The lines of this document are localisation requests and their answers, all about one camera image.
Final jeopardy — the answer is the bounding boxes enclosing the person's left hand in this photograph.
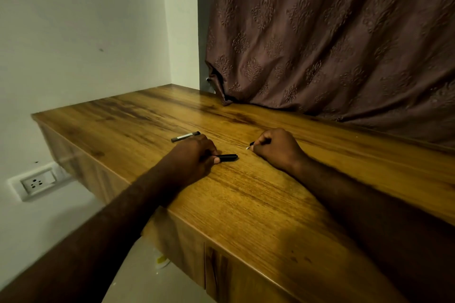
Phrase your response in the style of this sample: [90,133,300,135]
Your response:
[161,134,222,190]

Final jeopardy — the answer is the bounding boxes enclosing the person's right hand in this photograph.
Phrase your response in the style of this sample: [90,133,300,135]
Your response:
[250,128,307,174]

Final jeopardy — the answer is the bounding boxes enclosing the person's right forearm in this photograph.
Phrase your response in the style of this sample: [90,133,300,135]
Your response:
[290,156,455,303]

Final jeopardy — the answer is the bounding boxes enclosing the person's left forearm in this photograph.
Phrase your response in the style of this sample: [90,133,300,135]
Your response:
[0,169,178,303]

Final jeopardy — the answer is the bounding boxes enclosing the grey and black pen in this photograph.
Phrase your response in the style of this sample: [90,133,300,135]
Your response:
[171,131,201,143]

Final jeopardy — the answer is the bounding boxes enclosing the white and yellow floor scrap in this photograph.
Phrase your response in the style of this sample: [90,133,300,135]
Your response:
[155,252,172,271]

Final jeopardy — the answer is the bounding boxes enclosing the brown patterned curtain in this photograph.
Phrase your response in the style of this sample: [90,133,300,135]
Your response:
[205,0,455,147]

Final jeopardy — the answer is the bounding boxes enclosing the white wall socket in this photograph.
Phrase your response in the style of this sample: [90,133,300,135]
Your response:
[8,162,73,202]

